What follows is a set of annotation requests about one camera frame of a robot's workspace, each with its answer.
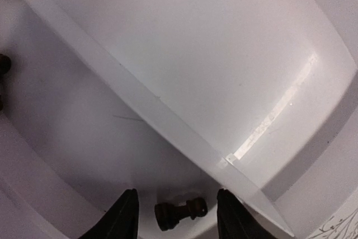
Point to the white plastic tray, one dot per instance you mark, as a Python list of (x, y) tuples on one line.
[(240, 87)]

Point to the dark chess pawn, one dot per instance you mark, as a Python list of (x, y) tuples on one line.
[(168, 216)]

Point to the floral table cloth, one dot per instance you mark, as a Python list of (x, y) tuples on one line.
[(338, 227)]

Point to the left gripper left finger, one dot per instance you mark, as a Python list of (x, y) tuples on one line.
[(120, 221)]

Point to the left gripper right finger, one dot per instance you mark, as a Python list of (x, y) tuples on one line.
[(235, 221)]

